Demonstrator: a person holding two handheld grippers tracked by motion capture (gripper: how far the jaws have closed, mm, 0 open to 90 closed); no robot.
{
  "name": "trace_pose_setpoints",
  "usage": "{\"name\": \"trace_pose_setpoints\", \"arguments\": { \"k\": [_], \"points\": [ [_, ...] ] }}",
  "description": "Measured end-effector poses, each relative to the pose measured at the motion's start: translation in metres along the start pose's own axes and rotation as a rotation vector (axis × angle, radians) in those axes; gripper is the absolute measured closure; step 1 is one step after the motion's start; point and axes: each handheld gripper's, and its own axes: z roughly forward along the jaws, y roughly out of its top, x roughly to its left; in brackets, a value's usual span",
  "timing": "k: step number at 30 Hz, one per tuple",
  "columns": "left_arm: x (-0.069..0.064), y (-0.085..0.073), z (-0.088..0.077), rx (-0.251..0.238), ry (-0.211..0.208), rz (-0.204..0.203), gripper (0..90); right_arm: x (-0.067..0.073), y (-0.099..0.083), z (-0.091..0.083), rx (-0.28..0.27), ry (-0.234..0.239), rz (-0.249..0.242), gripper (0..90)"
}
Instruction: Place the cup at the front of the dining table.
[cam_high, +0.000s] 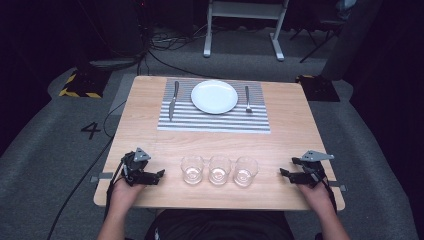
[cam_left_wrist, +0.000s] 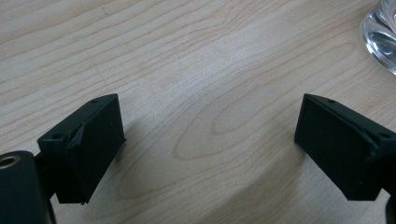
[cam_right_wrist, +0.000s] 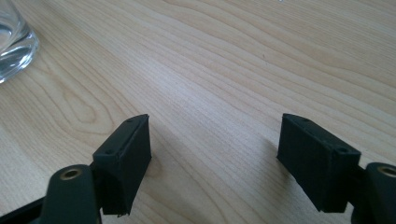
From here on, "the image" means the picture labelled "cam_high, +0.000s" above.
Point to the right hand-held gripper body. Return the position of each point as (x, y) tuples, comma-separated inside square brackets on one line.
[(311, 168)]

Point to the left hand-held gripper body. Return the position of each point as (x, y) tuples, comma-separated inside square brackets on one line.
[(133, 166)]

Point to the person's left hand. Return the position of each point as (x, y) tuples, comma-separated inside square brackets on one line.
[(125, 196)]

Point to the person's right hand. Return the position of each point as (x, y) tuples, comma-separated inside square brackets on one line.
[(315, 196)]

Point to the grey tape strip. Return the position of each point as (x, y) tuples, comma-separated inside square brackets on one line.
[(101, 176), (338, 186)]

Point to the clear drinking glass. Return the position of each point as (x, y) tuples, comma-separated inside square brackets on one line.
[(192, 170), (219, 170), (245, 171)]

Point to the silver table knife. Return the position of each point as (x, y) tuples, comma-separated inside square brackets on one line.
[(173, 100)]

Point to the grey striped placemat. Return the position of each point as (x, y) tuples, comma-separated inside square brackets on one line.
[(213, 121)]

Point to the silver fork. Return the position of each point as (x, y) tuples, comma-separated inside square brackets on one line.
[(248, 98)]

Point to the person's dark clothing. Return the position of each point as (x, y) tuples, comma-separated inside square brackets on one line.
[(220, 226)]

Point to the black yellow striped base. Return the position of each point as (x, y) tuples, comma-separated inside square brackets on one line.
[(85, 85)]

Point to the white round plate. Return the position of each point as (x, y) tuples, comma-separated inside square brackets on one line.
[(214, 96)]

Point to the black tripod stand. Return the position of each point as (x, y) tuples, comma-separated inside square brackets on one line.
[(318, 36)]

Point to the black floor base plate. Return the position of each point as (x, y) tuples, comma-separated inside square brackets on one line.
[(318, 88)]

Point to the white metal stand frame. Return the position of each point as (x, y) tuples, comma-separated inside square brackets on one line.
[(245, 11)]

